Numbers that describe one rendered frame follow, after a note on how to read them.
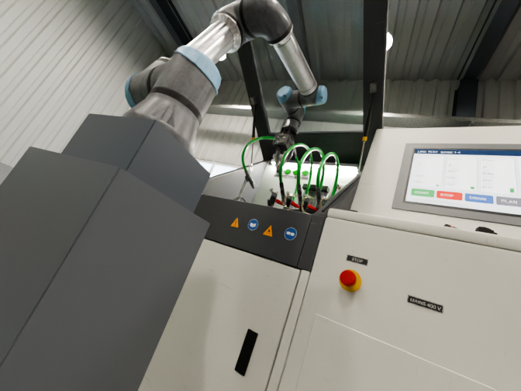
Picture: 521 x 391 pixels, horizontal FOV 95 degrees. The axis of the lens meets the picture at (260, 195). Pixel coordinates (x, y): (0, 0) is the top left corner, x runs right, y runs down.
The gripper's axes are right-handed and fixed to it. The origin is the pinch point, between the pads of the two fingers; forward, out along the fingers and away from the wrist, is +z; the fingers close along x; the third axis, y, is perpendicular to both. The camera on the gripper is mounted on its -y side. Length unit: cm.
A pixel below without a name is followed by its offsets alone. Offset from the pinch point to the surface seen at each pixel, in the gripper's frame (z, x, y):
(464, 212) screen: 9, 69, -3
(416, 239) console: 28, 57, 22
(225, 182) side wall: 9.7, -30.9, -2.9
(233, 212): 31.1, 2.9, 21.7
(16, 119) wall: -70, -655, -3
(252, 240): 38.9, 14.5, 21.7
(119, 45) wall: -380, -670, -70
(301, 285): 46, 34, 22
